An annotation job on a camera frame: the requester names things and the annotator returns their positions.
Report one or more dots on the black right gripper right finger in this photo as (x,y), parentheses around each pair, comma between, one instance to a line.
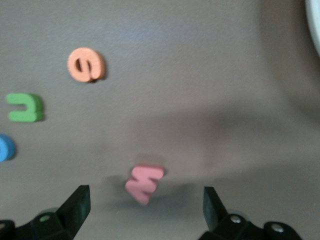
(217,215)

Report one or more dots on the blue foam letter o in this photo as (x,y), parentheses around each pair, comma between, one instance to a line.
(6,147)

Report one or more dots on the orange foam letter e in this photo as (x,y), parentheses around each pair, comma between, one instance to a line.
(83,64)

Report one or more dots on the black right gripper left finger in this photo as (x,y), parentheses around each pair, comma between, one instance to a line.
(73,210)

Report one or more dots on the pink foam letter w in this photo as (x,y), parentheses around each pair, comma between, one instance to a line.
(142,183)

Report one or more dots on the green foam letter n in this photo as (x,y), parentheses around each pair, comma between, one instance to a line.
(30,107)

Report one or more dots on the beige brown plate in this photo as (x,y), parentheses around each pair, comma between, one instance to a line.
(316,22)

